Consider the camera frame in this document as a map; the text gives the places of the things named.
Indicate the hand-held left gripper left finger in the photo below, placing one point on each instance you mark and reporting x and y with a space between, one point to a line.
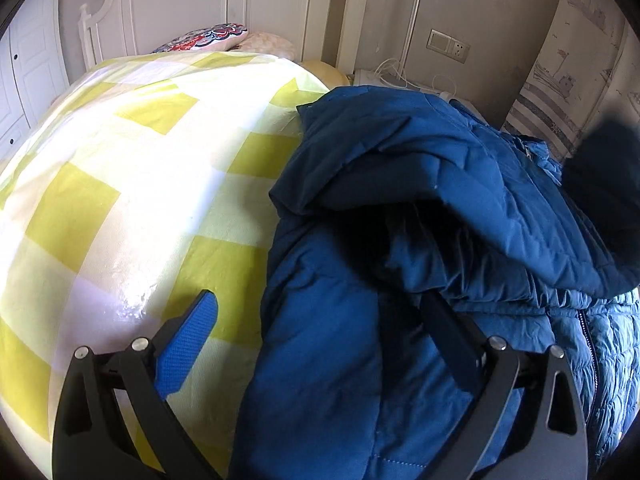
192 325

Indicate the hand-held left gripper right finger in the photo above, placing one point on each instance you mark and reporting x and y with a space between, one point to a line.
450 332

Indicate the blue padded jacket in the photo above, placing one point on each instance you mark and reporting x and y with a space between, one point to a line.
400 200

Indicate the yellow checked bed sheet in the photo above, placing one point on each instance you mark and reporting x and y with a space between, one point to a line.
125 185

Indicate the white nightstand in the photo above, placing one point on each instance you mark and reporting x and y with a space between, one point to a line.
395 81

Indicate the striped printed curtain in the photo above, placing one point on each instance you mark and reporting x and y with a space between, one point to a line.
565 85

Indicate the pale yellow pillow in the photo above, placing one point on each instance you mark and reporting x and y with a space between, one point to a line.
327 75

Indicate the red blue patterned pillow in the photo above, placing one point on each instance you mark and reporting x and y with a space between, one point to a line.
205 38

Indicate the beige pillow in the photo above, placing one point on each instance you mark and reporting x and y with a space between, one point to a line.
267 43

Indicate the metal pole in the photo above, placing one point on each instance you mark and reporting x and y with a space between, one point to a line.
414 17

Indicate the white wooden headboard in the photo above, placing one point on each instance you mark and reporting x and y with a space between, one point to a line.
215 5

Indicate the wall switch and socket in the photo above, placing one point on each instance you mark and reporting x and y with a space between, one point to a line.
449 43

